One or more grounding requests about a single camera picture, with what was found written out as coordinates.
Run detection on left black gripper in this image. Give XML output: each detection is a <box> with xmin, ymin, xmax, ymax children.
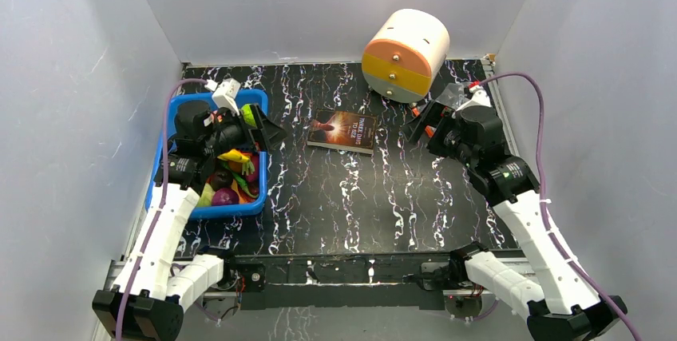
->
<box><xmin>203</xmin><ymin>105</ymin><xmax>291</xmax><ymax>159</ymax></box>

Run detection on clear zip top bag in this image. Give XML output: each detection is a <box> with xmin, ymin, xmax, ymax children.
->
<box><xmin>434</xmin><ymin>82</ymin><xmax>470</xmax><ymax>110</ymax></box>

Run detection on yellow toy banana bunch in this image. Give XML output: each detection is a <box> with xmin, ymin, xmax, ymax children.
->
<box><xmin>217</xmin><ymin>149</ymin><xmax>256</xmax><ymax>176</ymax></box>

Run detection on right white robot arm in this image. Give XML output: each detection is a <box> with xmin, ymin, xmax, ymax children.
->
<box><xmin>403</xmin><ymin>102</ymin><xmax>628</xmax><ymax>340</ymax></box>

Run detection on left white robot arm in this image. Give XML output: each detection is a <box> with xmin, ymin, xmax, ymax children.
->
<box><xmin>92</xmin><ymin>100</ymin><xmax>286</xmax><ymax>340</ymax></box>

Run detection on green toy lime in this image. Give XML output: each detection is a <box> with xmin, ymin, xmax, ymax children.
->
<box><xmin>240</xmin><ymin>104</ymin><xmax>257</xmax><ymax>127</ymax></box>

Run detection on blue plastic bin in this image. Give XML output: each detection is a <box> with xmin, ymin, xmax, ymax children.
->
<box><xmin>164</xmin><ymin>89</ymin><xmax>270</xmax><ymax>220</ymax></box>

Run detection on round three-drawer cabinet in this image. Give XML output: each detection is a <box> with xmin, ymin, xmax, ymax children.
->
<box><xmin>361</xmin><ymin>9</ymin><xmax>450</xmax><ymax>104</ymax></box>

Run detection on dark paperback book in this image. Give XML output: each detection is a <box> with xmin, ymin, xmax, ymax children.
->
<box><xmin>307</xmin><ymin>109</ymin><xmax>378</xmax><ymax>156</ymax></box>

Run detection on purple toy onion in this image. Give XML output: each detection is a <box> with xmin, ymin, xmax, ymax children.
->
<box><xmin>211</xmin><ymin>187</ymin><xmax>240</xmax><ymax>206</ymax></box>

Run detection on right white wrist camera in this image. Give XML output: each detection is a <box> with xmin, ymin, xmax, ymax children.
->
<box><xmin>456</xmin><ymin>81</ymin><xmax>492</xmax><ymax>111</ymax></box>

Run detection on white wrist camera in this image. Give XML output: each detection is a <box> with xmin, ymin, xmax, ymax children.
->
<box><xmin>456</xmin><ymin>81</ymin><xmax>492</xmax><ymax>111</ymax></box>
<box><xmin>204</xmin><ymin>78</ymin><xmax>241</xmax><ymax>116</ymax></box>

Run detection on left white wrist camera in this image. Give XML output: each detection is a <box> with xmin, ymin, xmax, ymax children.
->
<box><xmin>204</xmin><ymin>78</ymin><xmax>241</xmax><ymax>116</ymax></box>

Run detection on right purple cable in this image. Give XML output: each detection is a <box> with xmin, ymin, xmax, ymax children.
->
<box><xmin>476</xmin><ymin>72</ymin><xmax>643</xmax><ymax>341</ymax></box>

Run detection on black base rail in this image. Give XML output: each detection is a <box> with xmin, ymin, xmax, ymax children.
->
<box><xmin>203</xmin><ymin>251</ymin><xmax>525</xmax><ymax>312</ymax></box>

